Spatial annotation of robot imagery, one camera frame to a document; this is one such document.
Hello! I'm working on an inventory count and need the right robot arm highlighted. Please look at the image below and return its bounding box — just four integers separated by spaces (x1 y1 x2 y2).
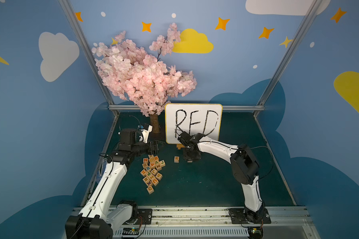
177 132 271 224

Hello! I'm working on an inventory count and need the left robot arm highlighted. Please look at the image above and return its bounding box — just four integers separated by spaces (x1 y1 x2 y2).
65 124 158 239

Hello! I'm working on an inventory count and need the wooden block letter X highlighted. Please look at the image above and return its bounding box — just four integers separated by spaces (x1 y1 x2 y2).
146 179 153 187

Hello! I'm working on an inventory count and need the whiteboard with RED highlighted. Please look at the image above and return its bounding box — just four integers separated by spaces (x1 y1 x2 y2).
164 103 223 144

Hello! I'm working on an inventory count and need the wooden block letter D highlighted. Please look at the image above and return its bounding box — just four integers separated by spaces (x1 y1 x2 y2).
147 186 154 194

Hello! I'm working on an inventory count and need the pink cherry blossom tree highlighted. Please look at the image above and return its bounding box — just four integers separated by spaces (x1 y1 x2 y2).
91 23 197 134

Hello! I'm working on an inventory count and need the green circuit board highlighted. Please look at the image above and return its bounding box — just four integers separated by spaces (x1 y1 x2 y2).
121 227 142 238

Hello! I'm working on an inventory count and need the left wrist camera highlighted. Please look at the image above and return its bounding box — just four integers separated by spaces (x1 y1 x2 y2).
140 124 152 143

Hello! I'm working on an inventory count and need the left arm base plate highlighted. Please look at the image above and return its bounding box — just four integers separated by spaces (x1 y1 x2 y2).
131 209 152 225

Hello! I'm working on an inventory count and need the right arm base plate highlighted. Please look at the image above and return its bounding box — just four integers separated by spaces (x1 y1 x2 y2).
228 208 272 224

